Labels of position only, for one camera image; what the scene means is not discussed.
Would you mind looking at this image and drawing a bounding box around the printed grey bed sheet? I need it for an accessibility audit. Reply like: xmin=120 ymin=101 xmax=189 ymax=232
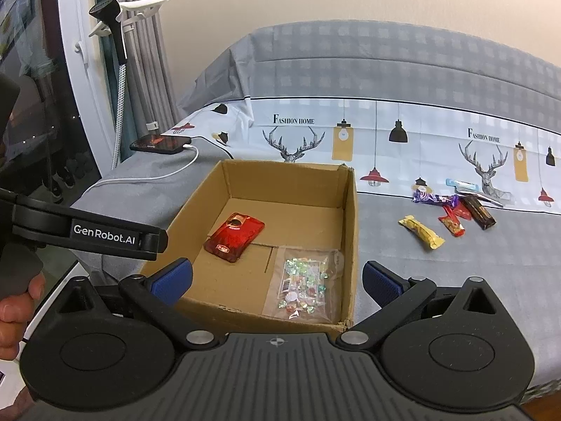
xmin=70 ymin=20 xmax=561 ymax=404

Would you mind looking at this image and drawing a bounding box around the black garment steamer head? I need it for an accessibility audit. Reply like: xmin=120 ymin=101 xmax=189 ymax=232
xmin=89 ymin=0 xmax=130 ymax=172

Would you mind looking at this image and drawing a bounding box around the clear bag of candies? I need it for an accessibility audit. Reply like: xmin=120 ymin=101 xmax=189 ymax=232
xmin=262 ymin=246 xmax=345 ymax=320

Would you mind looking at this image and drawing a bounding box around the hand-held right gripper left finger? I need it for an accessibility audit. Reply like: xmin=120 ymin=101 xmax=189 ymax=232
xmin=41 ymin=259 xmax=226 ymax=354

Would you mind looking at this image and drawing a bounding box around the dark red rectangular snack packet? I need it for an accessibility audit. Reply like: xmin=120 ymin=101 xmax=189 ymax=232
xmin=460 ymin=195 xmax=497 ymax=230

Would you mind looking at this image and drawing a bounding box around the white charging cable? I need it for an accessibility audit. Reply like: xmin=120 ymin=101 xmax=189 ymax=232
xmin=70 ymin=141 xmax=200 ymax=208

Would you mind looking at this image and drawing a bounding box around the black smartphone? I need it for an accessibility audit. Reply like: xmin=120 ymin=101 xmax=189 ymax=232
xmin=130 ymin=136 xmax=192 ymax=155

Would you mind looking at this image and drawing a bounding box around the brown cardboard box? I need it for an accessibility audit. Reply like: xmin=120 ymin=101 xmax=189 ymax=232
xmin=139 ymin=159 xmax=360 ymax=332

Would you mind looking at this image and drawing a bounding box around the red and gold snack packet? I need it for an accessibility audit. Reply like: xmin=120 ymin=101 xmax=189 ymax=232
xmin=438 ymin=215 xmax=466 ymax=238

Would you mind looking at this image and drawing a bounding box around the purple candy wrapper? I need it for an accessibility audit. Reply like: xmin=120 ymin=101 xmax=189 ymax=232
xmin=412 ymin=186 xmax=459 ymax=207

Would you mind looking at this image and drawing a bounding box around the person's left hand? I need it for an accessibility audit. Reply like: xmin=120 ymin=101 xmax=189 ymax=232
xmin=0 ymin=271 xmax=46 ymax=361

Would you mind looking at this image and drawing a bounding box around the white plastic hanger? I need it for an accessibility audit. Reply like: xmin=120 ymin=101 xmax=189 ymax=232
xmin=89 ymin=0 xmax=171 ymax=38

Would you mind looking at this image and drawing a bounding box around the wooden bed frame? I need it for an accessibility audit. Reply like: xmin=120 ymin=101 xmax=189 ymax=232
xmin=519 ymin=377 xmax=561 ymax=407

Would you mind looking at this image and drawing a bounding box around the long red snack stick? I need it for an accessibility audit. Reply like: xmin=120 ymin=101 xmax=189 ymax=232
xmin=442 ymin=202 xmax=473 ymax=221

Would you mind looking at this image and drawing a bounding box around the yellow snack bar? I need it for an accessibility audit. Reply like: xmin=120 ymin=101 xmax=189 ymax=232
xmin=398 ymin=215 xmax=446 ymax=251

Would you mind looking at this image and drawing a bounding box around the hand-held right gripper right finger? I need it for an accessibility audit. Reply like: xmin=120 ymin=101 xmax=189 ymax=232
xmin=335 ymin=260 xmax=509 ymax=354

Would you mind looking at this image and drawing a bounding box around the white framed glass door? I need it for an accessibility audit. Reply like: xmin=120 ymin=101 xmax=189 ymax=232
xmin=0 ymin=0 xmax=120 ymax=229

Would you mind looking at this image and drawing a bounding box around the glossy red snack packet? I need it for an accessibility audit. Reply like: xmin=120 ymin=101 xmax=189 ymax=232
xmin=203 ymin=213 xmax=266 ymax=264

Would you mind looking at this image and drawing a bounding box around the garment steamer on stand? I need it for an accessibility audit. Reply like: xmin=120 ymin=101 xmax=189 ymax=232
xmin=99 ymin=0 xmax=181 ymax=165

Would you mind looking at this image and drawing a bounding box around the silver snack packet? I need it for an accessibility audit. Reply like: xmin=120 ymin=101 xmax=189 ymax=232
xmin=456 ymin=188 xmax=505 ymax=208

